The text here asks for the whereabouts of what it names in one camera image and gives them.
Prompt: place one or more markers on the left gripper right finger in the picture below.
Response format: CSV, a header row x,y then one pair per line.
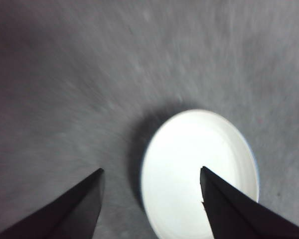
x,y
234,211

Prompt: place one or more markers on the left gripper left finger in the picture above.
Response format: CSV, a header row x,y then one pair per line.
x,y
69,209

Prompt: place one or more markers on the white round plate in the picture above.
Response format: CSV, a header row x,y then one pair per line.
x,y
179,154

